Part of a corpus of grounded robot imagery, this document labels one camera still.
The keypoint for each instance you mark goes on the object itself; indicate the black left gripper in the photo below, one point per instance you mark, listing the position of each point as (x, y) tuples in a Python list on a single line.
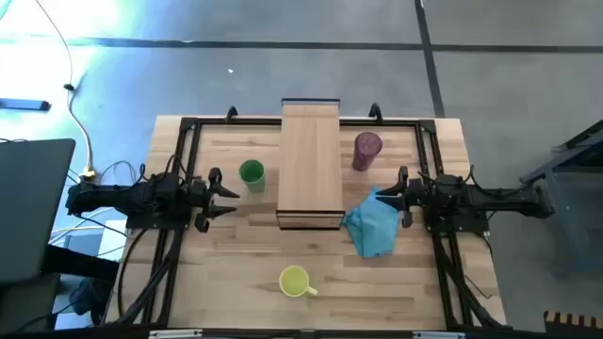
[(200, 195)]

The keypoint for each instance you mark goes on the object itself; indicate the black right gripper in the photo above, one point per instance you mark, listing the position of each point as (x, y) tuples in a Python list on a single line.
[(414, 195)]

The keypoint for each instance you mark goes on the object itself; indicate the green plastic cup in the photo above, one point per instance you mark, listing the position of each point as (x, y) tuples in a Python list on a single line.
[(252, 172)]

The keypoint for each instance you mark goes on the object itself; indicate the purple faceted tumbler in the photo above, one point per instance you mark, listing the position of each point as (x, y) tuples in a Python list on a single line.
[(367, 146)]

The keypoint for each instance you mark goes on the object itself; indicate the yellow mug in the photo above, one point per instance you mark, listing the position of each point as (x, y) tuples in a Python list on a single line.
[(293, 281)]

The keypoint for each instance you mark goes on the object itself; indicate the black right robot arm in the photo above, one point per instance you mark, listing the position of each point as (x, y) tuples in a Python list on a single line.
[(494, 198)]

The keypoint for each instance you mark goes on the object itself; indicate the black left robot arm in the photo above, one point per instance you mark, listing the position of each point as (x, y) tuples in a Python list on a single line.
[(141, 195)]

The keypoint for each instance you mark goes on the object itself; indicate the blue microfibre cloth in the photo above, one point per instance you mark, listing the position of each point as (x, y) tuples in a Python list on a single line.
[(374, 226)]

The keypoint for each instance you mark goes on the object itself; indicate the black clamp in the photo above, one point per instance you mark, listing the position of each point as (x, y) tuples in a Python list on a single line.
[(232, 113), (375, 112)]

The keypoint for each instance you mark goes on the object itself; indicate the white box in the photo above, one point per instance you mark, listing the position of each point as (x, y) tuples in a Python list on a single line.
[(113, 240)]

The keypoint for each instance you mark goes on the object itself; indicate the yellow plug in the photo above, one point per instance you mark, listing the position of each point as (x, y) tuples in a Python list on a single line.
[(88, 174)]

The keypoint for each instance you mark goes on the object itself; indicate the dark blue bag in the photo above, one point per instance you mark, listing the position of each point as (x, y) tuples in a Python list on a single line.
[(92, 296)]

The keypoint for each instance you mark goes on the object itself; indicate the blue metal cart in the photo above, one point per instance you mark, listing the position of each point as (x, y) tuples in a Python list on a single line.
[(575, 198)]

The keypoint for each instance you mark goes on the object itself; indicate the dark grey laptop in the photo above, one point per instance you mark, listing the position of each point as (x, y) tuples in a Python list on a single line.
[(33, 207)]

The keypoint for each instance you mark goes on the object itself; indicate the striped wooden black object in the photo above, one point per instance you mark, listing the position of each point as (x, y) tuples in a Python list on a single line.
[(572, 320)]

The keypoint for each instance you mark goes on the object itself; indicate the black flat bar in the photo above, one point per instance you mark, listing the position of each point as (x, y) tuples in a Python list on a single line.
[(23, 104)]

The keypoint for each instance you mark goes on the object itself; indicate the black aluminium table frame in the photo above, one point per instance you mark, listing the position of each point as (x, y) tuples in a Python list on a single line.
[(235, 122)]

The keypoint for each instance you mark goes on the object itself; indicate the wooden shelf with black frame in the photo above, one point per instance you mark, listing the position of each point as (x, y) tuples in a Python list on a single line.
[(308, 165)]

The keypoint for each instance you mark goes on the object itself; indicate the silver bracket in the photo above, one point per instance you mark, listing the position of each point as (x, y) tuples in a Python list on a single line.
[(438, 335), (174, 334)]

